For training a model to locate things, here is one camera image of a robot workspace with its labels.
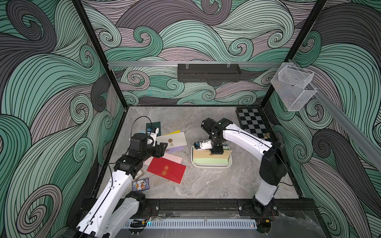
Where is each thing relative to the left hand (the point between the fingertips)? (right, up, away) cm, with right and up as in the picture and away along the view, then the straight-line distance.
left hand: (161, 141), depth 76 cm
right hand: (+31, -5, +8) cm, 32 cm away
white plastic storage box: (+36, -15, +5) cm, 40 cm away
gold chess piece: (+66, 0, +19) cm, 69 cm away
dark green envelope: (-10, +7, +34) cm, 36 cm away
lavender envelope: (+5, -8, +19) cm, 21 cm away
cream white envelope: (+4, -3, +23) cm, 24 cm away
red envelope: (+2, -19, +11) cm, 22 cm away
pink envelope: (+2, -12, +16) cm, 20 cm away
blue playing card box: (-12, -25, +3) cm, 27 cm away
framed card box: (-14, -20, +7) cm, 25 cm away
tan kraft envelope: (+23, -6, -2) cm, 24 cm away
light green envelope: (+29, -14, +11) cm, 34 cm away
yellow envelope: (+5, +2, +28) cm, 28 cm away
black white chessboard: (+62, +10, +30) cm, 70 cm away
